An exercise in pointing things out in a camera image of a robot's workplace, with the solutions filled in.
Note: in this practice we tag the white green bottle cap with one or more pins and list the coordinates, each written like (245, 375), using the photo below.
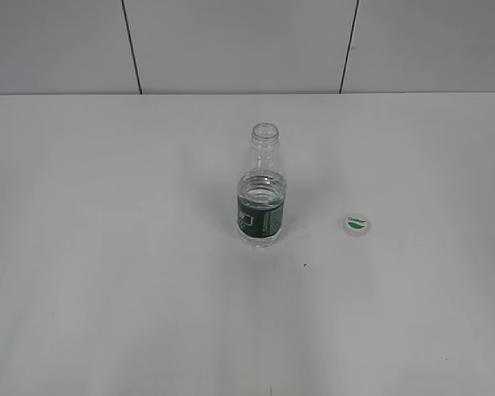
(356, 225)

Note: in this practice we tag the clear green-label water bottle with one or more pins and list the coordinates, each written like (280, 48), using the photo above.
(261, 189)

